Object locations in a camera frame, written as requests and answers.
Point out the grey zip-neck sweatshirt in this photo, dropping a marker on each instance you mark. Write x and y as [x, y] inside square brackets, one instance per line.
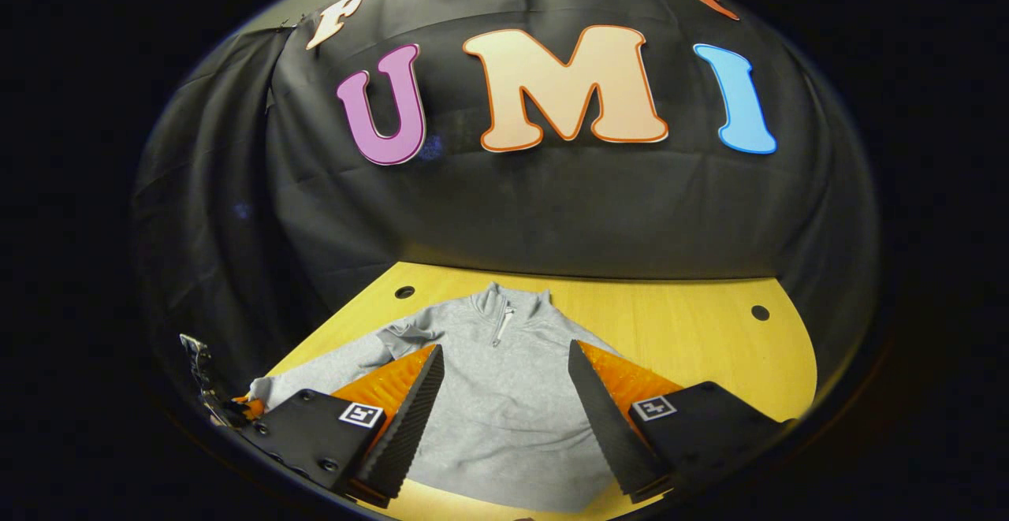
[504, 411]

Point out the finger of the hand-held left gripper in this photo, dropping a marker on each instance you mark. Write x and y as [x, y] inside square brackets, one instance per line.
[252, 408]

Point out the black backdrop cloth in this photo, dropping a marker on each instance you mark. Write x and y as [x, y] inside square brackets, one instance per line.
[552, 206]

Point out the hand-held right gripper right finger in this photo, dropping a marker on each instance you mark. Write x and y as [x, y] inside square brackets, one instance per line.
[607, 426]

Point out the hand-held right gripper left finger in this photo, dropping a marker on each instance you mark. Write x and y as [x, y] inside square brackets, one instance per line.
[410, 434]

